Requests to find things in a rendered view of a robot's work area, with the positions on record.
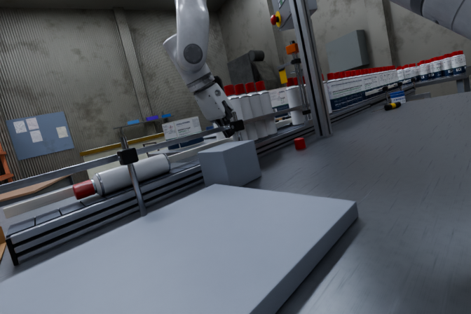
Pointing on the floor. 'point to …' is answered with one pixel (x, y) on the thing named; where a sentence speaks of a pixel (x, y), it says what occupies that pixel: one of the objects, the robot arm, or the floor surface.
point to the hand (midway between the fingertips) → (228, 130)
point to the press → (251, 71)
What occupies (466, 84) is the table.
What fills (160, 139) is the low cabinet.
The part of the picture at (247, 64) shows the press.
